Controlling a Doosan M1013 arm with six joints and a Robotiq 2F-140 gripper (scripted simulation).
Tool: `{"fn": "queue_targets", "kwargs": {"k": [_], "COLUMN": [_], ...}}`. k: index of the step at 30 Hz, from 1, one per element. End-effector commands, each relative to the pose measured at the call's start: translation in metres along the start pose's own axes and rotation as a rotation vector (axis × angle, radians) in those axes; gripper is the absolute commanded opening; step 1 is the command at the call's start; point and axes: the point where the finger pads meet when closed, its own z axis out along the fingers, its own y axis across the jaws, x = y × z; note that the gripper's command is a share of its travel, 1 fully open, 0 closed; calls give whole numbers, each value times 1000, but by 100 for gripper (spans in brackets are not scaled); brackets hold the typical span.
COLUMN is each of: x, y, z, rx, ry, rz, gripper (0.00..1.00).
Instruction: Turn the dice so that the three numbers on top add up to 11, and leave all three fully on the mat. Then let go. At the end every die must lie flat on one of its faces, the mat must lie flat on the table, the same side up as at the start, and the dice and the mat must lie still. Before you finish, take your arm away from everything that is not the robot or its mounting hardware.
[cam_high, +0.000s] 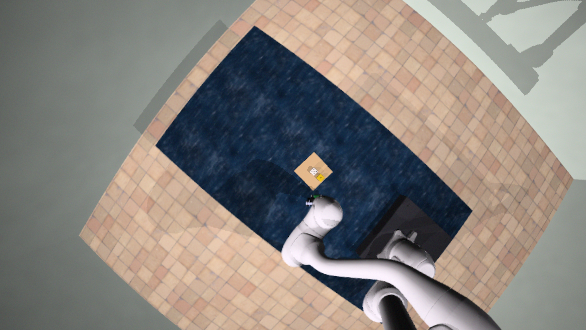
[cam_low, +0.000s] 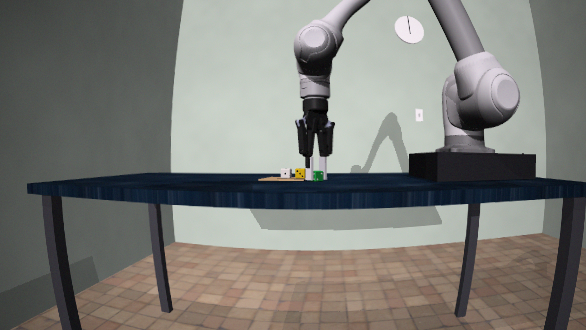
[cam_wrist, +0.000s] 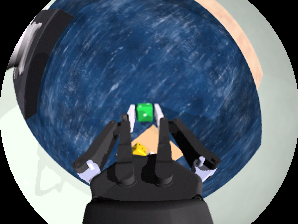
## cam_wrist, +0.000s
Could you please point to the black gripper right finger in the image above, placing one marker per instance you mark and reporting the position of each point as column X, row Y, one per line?
column 201, row 161

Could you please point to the yellow die with black pips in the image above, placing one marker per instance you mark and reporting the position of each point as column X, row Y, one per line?
column 139, row 149

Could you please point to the green die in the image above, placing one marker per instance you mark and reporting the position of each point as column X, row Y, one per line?
column 144, row 112

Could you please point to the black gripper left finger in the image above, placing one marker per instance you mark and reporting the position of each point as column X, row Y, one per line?
column 89, row 164

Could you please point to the peach square mat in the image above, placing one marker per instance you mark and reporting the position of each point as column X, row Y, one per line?
column 149, row 139

